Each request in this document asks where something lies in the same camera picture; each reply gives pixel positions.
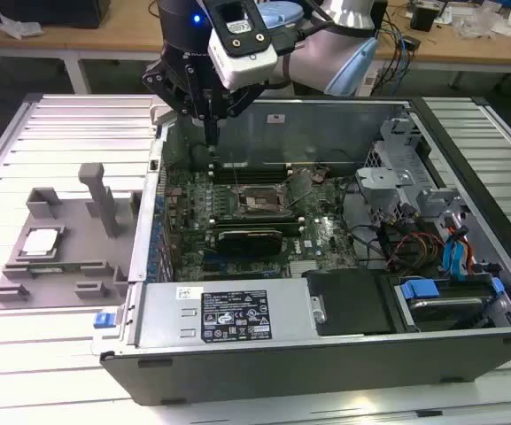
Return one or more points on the hard disk in blue carrier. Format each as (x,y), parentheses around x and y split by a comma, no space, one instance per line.
(421,288)

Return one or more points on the black cylindrical component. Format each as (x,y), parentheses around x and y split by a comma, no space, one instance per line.
(199,157)

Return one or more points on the black plastic cover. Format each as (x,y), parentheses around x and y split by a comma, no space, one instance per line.
(352,301)

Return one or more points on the silver chipset heatsink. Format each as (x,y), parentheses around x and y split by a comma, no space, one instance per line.
(304,266)

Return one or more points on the large black box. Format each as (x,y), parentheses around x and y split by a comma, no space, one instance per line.
(38,11)

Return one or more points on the wooden desk white frame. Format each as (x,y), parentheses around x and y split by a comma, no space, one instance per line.
(118,35)

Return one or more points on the clear plastic bags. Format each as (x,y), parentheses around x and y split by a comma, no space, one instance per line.
(476,24)

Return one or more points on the small white sticker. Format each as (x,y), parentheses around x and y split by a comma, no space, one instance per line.
(276,118)

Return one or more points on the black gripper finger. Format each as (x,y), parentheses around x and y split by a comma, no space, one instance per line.
(242,104)
(155,75)

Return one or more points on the grey metal drive cage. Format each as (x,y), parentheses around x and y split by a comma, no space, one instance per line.
(383,177)

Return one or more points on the black graphics card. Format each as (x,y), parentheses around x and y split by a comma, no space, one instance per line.
(250,242)

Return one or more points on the grey parts rack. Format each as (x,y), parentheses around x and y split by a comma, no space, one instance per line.
(82,248)

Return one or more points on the small black box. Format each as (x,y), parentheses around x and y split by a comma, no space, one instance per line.
(422,18)

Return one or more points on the silver CPU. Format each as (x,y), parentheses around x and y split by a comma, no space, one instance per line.
(41,242)

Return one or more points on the green motherboard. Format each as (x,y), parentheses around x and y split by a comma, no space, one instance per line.
(326,208)

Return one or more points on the black open PC case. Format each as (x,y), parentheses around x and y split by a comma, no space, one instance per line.
(281,367)

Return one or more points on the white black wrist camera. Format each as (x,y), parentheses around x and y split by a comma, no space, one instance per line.
(246,66)

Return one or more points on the green RAM stick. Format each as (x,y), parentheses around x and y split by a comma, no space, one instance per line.
(60,268)

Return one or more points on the CPU socket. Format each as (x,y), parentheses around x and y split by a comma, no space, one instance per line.
(259,201)

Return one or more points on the silver power supply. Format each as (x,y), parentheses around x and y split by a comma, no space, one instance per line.
(162,319)

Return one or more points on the blue case latch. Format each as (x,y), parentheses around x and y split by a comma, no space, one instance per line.
(103,320)

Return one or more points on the black label sticker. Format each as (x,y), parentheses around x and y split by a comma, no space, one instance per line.
(237,316)

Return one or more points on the small black adapter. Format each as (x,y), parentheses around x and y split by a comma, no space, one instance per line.
(412,43)

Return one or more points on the RAM slot bank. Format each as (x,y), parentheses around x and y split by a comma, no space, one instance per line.
(255,173)
(255,220)

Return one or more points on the crumpled white paper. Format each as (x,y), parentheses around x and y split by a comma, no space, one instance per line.
(18,27)

